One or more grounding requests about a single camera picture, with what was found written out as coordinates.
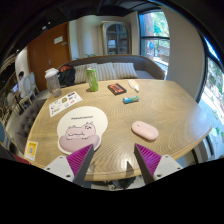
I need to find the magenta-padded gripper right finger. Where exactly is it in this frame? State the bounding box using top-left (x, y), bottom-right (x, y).
top-left (133, 143), bottom-right (184, 185)

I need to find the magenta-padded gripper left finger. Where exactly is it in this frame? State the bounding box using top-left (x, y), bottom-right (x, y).
top-left (43, 143), bottom-right (96, 187)

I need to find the pink computer mouse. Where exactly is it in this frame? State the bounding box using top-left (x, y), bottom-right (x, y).
top-left (131, 120), bottom-right (160, 142)

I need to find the white mouse pad, pink cartoon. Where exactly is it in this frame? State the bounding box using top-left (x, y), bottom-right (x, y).
top-left (56, 105), bottom-right (109, 155)

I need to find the yellow square sticker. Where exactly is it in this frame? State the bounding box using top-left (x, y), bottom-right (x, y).
top-left (24, 140), bottom-right (39, 162)

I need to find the grey tufted armchair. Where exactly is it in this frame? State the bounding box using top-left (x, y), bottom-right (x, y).
top-left (13, 98), bottom-right (48, 154)

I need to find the white sticker sheet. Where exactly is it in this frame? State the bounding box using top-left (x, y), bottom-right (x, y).
top-left (48, 90), bottom-right (84, 118)

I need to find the small teal pack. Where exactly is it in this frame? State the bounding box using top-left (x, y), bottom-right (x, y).
top-left (122, 95), bottom-right (140, 105)

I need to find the clear shaker bottle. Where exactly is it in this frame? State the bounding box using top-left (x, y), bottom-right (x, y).
top-left (44, 67), bottom-right (63, 98)

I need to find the white chair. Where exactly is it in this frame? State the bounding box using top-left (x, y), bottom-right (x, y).
top-left (20, 72), bottom-right (38, 105)

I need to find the white plastic tube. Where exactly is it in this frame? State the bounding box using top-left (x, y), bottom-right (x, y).
top-left (127, 78), bottom-right (140, 93)

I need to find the black and red flat box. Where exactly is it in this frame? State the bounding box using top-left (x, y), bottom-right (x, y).
top-left (107, 82), bottom-right (128, 96)

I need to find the black backpack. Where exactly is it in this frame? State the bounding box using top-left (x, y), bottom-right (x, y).
top-left (58, 64), bottom-right (76, 88)

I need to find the person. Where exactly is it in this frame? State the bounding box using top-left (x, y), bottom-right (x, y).
top-left (17, 70), bottom-right (28, 98)

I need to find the green drink can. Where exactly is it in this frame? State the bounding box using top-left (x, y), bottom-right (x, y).
top-left (86, 67), bottom-right (100, 93)

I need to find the striped cushion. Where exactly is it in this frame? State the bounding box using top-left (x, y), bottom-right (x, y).
top-left (95, 61), bottom-right (118, 82)
top-left (113, 62), bottom-right (139, 80)
top-left (73, 63), bottom-right (98, 85)

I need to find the grey curved sofa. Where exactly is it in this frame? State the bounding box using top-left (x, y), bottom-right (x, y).
top-left (58, 54), bottom-right (166, 86)

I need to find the brown wooden door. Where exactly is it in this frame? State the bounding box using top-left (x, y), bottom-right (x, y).
top-left (27, 22), bottom-right (73, 93)

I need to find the arched glass-door cabinet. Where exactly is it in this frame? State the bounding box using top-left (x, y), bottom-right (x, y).
top-left (100, 21), bottom-right (132, 56)

